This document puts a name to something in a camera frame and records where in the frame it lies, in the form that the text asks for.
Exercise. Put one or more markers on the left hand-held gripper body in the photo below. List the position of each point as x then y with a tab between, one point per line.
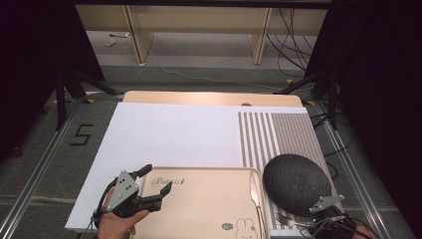
124	192

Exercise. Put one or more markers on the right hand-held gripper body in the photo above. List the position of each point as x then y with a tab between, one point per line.
326	202

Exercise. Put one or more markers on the dark grey round plate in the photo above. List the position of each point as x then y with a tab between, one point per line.
295	182

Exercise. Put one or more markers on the beige tray with rabbit print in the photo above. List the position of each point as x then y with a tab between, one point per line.
205	205

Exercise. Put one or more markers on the silver table knife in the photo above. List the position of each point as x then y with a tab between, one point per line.
255	192

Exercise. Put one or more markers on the person's left hand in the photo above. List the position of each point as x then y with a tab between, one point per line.
114	227

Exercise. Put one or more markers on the person's right hand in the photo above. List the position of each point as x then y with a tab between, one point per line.
363	232

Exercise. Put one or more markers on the white striped placemat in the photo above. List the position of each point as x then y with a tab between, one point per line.
166	132

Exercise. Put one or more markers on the black metal stand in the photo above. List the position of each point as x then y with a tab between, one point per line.
332	99
60	96

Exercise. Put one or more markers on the dark curtain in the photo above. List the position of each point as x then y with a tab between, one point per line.
30	49
381	83

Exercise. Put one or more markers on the small white floor object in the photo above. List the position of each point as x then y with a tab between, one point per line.
110	43

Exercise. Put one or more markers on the light wooden shelf unit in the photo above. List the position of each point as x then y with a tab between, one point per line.
199	20

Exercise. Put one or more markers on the metal floor rail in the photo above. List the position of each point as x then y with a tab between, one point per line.
355	172
36	172

